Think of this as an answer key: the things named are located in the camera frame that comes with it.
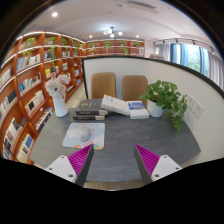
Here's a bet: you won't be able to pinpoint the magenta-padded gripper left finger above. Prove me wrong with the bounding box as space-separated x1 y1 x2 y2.
43 144 94 187

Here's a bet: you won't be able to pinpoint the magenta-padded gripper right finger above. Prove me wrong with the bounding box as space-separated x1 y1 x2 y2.
133 144 184 186

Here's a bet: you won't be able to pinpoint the white computer mouse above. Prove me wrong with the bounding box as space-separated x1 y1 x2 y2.
75 124 92 142

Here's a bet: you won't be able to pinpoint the pastel sun-print mouse pad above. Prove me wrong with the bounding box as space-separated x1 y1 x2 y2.
62 122 106 151

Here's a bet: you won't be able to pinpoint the green plant in white pot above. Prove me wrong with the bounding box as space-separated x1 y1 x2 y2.
139 79 189 134

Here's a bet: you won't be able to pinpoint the blue-and-white cover book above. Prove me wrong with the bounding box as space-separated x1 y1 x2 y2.
126 100 150 120

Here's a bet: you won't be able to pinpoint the white vase with pink flowers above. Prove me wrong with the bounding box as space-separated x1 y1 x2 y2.
44 71 71 118

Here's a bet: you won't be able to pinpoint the thick white book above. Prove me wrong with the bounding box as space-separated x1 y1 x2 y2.
100 94 132 117

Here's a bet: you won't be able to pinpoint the tan upholstered chair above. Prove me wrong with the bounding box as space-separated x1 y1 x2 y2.
90 71 117 100
121 74 149 107

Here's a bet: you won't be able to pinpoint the orange wooden bookshelf unit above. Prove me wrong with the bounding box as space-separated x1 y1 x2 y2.
0 30 146 166

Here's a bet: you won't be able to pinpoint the window with curtains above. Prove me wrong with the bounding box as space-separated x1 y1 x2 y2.
153 38 224 91

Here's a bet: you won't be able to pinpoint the ceiling chandelier light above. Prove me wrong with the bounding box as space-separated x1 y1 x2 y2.
102 26 124 39

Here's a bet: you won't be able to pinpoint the recessed ceiling spotlights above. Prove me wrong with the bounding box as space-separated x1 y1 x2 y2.
50 11 141 40

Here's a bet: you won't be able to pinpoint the white wall socket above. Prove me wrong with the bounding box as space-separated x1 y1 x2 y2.
186 94 196 110
192 99 205 119

